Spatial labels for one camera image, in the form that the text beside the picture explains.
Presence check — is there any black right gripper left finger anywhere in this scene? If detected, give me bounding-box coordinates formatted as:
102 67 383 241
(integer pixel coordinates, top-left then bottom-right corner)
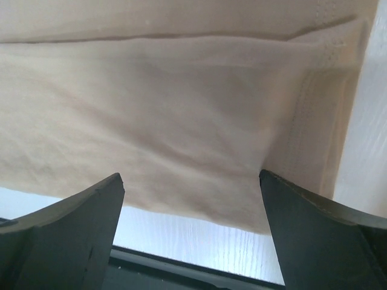
1 173 125 289

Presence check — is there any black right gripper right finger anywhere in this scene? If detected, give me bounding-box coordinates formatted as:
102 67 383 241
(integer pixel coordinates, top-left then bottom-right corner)
259 170 386 289

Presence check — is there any beige t shirt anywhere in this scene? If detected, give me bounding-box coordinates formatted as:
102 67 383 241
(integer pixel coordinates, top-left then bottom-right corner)
1 1 378 233

